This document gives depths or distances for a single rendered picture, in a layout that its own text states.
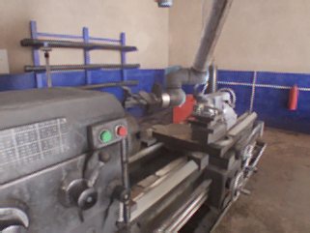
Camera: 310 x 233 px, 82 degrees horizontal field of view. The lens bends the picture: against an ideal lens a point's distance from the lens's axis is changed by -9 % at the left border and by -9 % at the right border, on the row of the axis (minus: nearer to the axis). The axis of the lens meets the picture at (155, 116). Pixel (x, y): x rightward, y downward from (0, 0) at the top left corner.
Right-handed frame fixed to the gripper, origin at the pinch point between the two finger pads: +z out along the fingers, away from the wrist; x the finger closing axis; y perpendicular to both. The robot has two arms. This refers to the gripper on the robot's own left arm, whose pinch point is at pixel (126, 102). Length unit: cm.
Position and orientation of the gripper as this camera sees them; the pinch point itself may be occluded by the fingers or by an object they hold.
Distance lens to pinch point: 89.9
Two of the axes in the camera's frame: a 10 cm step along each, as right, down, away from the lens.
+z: -8.0, 1.2, -5.8
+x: -5.6, -5.0, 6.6
